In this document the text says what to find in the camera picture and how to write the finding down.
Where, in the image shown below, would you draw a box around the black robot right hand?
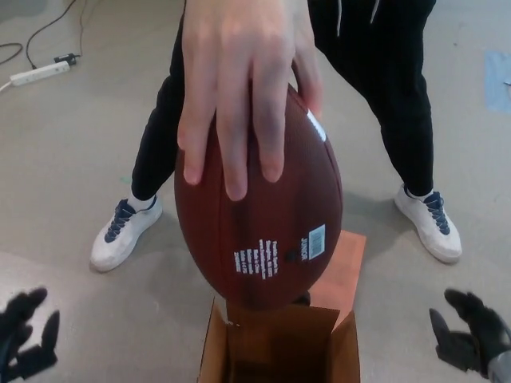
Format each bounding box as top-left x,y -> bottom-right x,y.
429,287 -> 511,380

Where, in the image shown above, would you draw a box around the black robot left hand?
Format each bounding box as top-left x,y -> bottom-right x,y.
0,286 -> 61,383

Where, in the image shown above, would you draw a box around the person right hand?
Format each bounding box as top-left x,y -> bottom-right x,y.
177,0 -> 324,201

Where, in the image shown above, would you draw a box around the brown leather junior football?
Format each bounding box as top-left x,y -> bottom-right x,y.
173,59 -> 344,310

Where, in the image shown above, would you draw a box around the white sneaker navy laces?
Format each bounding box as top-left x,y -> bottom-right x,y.
89,194 -> 164,273
394,184 -> 463,263

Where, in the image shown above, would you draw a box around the open brown cardboard box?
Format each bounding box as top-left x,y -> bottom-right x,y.
198,230 -> 367,383

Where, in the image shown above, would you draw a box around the white sock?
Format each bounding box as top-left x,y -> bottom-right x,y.
402,183 -> 434,199
129,187 -> 157,211

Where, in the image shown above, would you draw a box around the black jogger trousers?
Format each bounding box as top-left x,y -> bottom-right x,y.
130,0 -> 437,203

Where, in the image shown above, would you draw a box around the white power strip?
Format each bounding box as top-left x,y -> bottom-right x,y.
10,61 -> 72,87

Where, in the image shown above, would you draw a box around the blue tape patch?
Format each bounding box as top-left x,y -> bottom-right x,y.
485,49 -> 511,113

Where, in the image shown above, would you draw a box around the black looping cable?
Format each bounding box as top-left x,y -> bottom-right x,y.
26,0 -> 67,68

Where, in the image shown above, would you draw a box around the dark brown cable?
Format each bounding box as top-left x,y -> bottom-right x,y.
0,42 -> 24,61

